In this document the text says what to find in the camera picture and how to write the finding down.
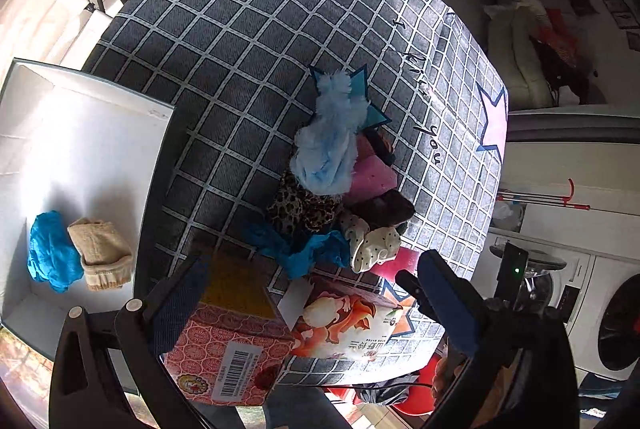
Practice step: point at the orange printed tissue packet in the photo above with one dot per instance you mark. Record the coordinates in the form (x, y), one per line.
(345, 319)

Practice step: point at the leopard print cloth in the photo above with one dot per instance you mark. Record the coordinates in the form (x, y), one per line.
(300, 206)

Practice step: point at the beige folded sock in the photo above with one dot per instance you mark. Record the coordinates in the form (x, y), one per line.
(102, 254)

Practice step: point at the blue crumpled cloth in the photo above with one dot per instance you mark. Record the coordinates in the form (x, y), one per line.
(52, 254)
(300, 256)

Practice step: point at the grey checkered star blanket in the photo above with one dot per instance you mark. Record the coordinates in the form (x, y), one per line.
(250, 59)

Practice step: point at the striped crochet boot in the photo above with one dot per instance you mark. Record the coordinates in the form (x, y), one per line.
(385, 209)

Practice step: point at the pink foam sponge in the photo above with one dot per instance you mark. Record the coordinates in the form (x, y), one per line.
(372, 176)

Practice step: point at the red patterned cardboard carton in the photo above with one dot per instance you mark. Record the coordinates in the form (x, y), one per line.
(225, 339)

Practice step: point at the red cloth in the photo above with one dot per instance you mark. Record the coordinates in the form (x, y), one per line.
(555, 26)

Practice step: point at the white storage box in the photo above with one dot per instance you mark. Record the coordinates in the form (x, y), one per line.
(75, 159)

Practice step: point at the white polka dot cloth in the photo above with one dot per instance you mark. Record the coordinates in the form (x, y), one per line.
(372, 246)

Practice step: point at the white sofa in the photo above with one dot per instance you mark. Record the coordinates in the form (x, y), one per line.
(520, 59)

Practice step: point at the red plastic stool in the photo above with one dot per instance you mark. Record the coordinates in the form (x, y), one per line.
(420, 401)

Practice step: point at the white paper slip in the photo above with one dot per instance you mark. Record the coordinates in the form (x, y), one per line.
(295, 304)

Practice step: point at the light blue fluffy cloth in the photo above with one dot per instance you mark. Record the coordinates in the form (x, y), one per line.
(325, 144)

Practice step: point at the pink cloth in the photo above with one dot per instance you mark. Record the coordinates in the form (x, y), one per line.
(400, 261)

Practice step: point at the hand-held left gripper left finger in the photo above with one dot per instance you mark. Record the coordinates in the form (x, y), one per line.
(175, 309)

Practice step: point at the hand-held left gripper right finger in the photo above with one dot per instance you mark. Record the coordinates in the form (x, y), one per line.
(445, 299)

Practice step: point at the black cloth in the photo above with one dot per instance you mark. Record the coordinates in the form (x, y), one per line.
(567, 69)

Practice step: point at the white washing machine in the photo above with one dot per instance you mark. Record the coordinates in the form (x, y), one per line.
(615, 324)

